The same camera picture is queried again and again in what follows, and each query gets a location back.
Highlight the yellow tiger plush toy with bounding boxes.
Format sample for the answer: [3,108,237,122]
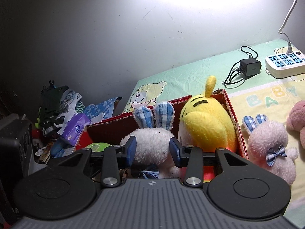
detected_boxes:
[178,76,238,152]

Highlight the blue checkered cloth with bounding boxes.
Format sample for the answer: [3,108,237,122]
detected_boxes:
[83,97,122,119]

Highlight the black power adapter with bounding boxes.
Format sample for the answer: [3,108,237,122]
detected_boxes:
[239,58,261,77]

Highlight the purple tissue pack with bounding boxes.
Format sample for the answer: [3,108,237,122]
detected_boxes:
[58,113,91,146]

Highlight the grey power cord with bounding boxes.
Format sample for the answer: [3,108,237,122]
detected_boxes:
[278,0,302,54]

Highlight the white blue power strip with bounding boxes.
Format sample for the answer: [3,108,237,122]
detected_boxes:
[265,50,305,79]

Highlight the pink teddy bear plush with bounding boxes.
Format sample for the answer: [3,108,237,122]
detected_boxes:
[286,100,305,148]

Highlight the green ball plush toy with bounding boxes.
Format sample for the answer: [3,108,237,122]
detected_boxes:
[86,143,111,152]

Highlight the pile of socks and clothes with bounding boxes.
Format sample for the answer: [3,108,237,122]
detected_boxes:
[35,80,85,136]

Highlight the black speaker device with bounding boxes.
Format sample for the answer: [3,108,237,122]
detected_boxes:
[1,113,32,177]

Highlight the red cardboard box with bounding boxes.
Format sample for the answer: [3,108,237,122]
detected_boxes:
[78,89,248,159]

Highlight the white rabbit plush checkered ears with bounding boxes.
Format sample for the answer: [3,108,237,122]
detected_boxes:
[120,101,181,179]

